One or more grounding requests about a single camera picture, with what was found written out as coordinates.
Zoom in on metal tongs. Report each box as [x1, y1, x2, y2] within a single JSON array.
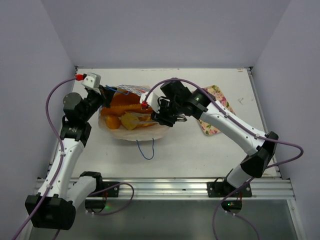
[[131, 112, 187, 127]]

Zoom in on checkered paper bag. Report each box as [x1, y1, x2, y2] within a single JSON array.
[[99, 83, 169, 160]]

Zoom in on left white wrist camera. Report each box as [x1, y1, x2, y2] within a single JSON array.
[[81, 72, 101, 92]]

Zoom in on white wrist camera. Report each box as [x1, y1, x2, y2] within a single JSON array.
[[139, 91, 160, 113], [81, 72, 101, 92]]

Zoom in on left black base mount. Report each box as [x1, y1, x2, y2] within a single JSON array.
[[84, 181, 119, 213]]

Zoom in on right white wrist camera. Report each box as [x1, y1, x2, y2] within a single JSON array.
[[139, 91, 160, 113]]

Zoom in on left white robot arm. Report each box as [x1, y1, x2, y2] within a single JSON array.
[[25, 86, 114, 230]]

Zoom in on long ridged orange bread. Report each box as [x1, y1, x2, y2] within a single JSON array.
[[100, 103, 142, 117]]

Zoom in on small orange bread roll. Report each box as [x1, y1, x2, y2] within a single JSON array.
[[105, 115, 122, 130]]

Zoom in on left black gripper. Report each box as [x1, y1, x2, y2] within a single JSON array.
[[80, 84, 117, 122]]

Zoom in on floral tray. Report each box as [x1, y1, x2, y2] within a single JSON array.
[[197, 84, 237, 137]]

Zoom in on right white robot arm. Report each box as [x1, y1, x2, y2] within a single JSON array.
[[140, 78, 279, 197]]

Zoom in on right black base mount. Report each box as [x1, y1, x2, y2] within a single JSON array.
[[206, 178, 253, 214]]

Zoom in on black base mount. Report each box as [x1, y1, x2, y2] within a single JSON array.
[[84, 181, 119, 213], [206, 178, 253, 214]]

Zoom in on herb bread slice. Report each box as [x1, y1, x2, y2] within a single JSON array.
[[120, 112, 140, 130]]

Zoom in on aluminium rail frame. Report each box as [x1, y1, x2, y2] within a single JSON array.
[[103, 177, 295, 201]]

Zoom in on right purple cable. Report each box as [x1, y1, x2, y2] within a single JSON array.
[[141, 77, 305, 240]]

